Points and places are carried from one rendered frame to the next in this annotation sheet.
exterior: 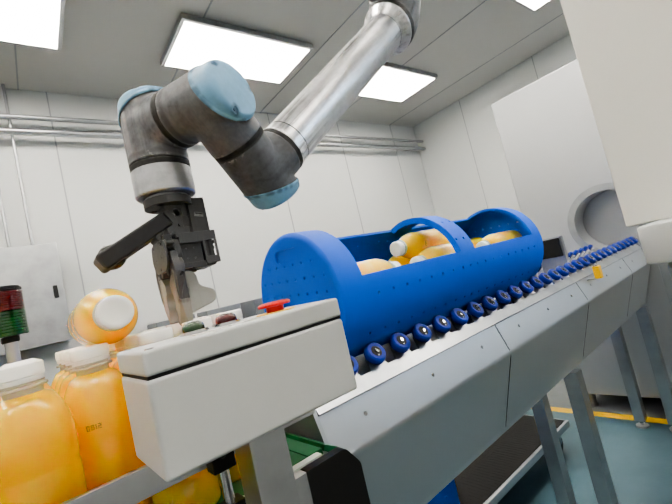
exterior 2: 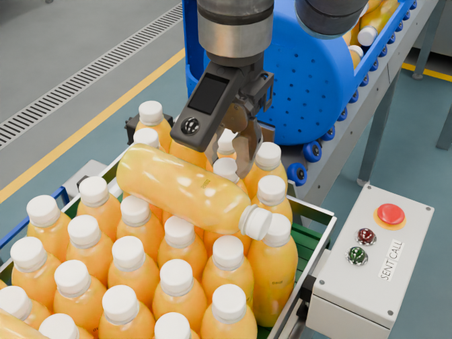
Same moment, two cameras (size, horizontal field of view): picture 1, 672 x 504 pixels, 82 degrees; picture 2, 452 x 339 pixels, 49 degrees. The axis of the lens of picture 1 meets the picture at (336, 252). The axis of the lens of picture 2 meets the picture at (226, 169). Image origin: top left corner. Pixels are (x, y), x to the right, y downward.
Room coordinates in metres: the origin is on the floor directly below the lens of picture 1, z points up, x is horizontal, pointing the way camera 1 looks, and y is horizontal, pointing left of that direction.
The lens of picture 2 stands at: (0.09, 0.44, 1.62)
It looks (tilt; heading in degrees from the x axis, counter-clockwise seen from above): 44 degrees down; 340
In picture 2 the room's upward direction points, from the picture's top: straight up
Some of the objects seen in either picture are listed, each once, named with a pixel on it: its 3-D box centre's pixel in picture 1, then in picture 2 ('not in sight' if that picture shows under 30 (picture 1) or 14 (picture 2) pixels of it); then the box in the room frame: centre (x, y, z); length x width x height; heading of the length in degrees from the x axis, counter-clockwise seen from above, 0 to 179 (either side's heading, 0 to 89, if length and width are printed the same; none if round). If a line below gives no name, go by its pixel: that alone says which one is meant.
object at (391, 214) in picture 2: (274, 306); (390, 214); (0.43, 0.08, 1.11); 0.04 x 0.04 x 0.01
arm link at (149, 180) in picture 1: (164, 187); (232, 25); (0.61, 0.24, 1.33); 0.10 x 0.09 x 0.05; 40
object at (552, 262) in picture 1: (552, 256); not in sight; (1.62, -0.86, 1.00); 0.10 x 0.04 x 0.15; 40
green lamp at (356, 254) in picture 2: (193, 327); (357, 253); (0.39, 0.16, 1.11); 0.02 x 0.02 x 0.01
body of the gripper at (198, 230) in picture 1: (179, 236); (236, 81); (0.61, 0.24, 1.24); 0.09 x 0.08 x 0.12; 130
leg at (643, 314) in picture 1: (659, 367); (432, 27); (2.02, -1.44, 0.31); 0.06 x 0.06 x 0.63; 40
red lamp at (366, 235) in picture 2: (225, 318); (366, 235); (0.41, 0.13, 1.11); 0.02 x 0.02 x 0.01
